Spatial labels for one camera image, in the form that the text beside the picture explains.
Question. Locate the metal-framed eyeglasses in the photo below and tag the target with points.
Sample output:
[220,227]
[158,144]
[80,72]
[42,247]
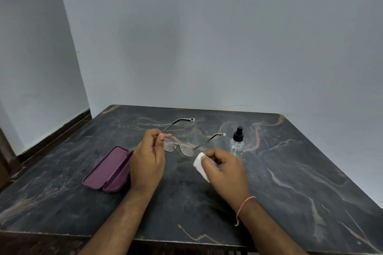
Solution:
[185,147]

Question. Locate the person's right hand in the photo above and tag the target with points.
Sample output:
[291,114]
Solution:
[229,174]

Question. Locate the brown wooden door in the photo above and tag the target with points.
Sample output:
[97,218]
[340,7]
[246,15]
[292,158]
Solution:
[7,162]

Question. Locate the clear spray bottle black cap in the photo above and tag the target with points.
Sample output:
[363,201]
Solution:
[237,144]

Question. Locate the person's left forearm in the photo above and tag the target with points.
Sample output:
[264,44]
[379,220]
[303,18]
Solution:
[113,228]

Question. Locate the person's right forearm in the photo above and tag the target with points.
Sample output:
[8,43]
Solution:
[269,231]

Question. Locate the orange thread wristband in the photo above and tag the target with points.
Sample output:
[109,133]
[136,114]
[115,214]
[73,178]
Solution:
[244,205]

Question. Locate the purple glasses case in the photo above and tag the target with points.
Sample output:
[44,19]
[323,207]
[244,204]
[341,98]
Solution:
[107,171]

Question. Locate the person's left hand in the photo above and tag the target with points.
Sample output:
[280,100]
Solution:
[146,165]

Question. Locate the white cleaning cloth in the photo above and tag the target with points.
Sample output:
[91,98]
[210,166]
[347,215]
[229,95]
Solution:
[199,163]

